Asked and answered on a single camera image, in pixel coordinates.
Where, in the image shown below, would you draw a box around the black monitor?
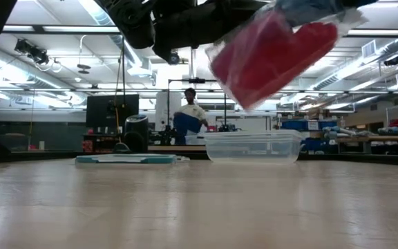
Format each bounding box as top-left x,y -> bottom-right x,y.
86,93 -> 140,128

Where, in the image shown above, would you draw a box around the clear lid blue rim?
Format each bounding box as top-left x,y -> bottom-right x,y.
74,153 -> 190,165

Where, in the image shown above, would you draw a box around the blue storage bin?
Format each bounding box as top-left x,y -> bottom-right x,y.
281,119 -> 338,131

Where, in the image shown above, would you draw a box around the black dome camera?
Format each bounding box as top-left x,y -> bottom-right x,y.
166,50 -> 182,66

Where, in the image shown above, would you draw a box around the white cabinet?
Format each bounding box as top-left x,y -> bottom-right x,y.
154,91 -> 182,132

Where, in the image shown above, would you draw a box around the blue bandage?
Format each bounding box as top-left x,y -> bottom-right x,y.
276,0 -> 359,27

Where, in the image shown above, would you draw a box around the red bandage roll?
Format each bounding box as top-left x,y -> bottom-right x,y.
288,22 -> 340,77

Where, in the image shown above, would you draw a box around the wooden workbench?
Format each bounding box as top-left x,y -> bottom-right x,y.
337,134 -> 398,155

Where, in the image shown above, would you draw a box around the person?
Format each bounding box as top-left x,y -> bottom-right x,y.
172,87 -> 209,145

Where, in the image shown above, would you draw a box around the pink bandage roll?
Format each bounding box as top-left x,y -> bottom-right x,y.
209,12 -> 296,110

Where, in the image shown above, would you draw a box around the white air vent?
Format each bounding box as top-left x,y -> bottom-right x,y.
361,39 -> 379,59

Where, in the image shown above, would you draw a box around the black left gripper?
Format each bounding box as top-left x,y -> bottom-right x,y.
152,0 -> 276,64

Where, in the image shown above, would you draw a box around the black aluminium table frame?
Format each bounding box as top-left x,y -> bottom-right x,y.
0,133 -> 398,167

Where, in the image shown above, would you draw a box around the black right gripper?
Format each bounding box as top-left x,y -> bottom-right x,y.
342,0 -> 380,8

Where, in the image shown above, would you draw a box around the long ceiling light strip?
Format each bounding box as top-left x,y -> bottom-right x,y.
1,24 -> 122,34

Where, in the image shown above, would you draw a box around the black shelf red items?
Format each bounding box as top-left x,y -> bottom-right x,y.
82,133 -> 124,154

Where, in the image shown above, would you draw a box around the clear plastic container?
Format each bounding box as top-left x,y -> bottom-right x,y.
204,129 -> 304,164

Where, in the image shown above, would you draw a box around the black hanging camera rig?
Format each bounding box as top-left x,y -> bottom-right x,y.
14,38 -> 50,66

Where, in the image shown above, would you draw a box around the clear zip bag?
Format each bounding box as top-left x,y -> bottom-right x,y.
204,0 -> 371,112

